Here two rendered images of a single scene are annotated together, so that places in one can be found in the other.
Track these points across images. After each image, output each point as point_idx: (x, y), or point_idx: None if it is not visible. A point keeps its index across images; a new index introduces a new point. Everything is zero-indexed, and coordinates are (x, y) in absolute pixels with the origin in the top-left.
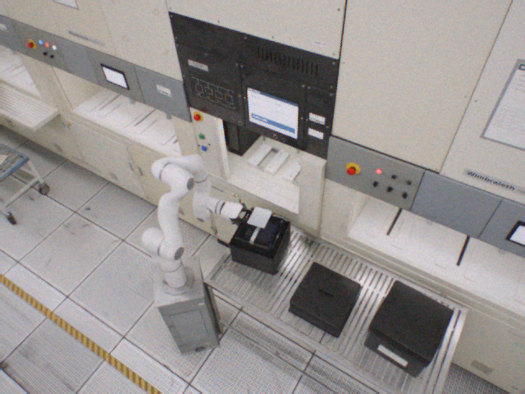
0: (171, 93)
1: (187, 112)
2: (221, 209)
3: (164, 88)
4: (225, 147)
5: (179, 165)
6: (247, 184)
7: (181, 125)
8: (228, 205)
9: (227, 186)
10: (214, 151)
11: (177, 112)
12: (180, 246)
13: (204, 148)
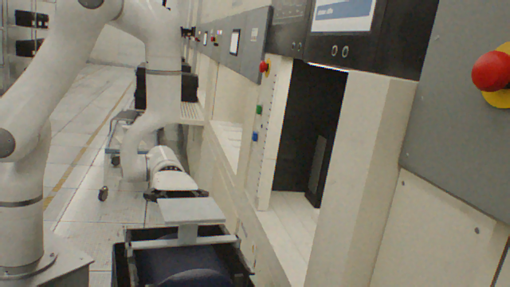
0: (257, 33)
1: (260, 61)
2: (159, 170)
3: (255, 29)
4: (277, 135)
5: (129, 5)
6: (279, 230)
7: (251, 96)
8: (178, 174)
9: (253, 224)
10: (262, 140)
11: (253, 70)
12: (8, 129)
13: (254, 133)
